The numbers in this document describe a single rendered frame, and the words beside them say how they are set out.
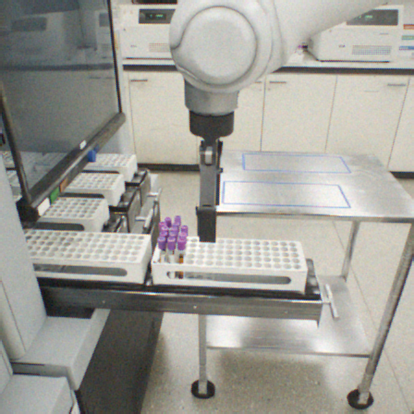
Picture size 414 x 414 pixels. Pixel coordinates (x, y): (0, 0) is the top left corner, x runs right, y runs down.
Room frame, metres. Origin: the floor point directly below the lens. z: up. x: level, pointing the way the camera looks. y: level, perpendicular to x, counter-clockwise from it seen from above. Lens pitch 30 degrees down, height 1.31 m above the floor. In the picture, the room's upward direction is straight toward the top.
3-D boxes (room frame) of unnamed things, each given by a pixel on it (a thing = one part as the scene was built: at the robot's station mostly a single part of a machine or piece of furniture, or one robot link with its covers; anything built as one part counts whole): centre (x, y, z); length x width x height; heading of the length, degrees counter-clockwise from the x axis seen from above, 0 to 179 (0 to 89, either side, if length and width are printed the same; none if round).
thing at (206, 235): (0.55, 0.00, 0.97); 0.03 x 0.01 x 0.07; 85
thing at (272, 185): (1.07, -0.29, 0.41); 0.67 x 0.46 x 0.82; 86
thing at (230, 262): (0.62, -0.05, 0.83); 0.30 x 0.10 x 0.06; 86
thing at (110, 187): (0.96, 0.39, 0.83); 0.30 x 0.10 x 0.06; 86
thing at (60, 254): (0.64, 0.27, 0.83); 0.30 x 0.10 x 0.06; 86
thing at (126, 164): (1.11, 0.38, 0.83); 0.30 x 0.10 x 0.06; 86
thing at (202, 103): (0.62, -0.01, 1.18); 0.09 x 0.09 x 0.06
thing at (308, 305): (0.63, 0.09, 0.78); 0.73 x 0.14 x 0.09; 86
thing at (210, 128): (0.62, -0.01, 1.10); 0.08 x 0.07 x 0.09; 175
